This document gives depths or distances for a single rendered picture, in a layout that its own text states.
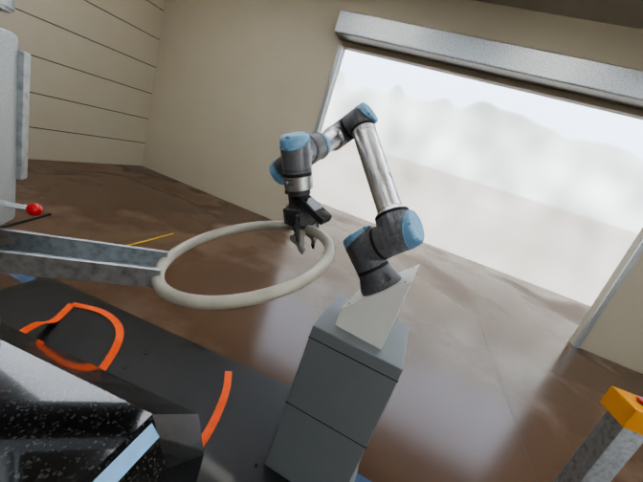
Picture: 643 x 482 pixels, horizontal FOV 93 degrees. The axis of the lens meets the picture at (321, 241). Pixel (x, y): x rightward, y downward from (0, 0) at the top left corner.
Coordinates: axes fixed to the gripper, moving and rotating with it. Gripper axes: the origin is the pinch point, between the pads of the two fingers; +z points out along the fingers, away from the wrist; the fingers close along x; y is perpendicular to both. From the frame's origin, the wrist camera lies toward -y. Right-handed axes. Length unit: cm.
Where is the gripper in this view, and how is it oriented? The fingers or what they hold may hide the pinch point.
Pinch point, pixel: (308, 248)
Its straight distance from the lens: 102.9
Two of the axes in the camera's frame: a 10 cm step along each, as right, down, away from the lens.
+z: 0.6, 9.1, 4.0
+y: -7.2, -2.4, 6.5
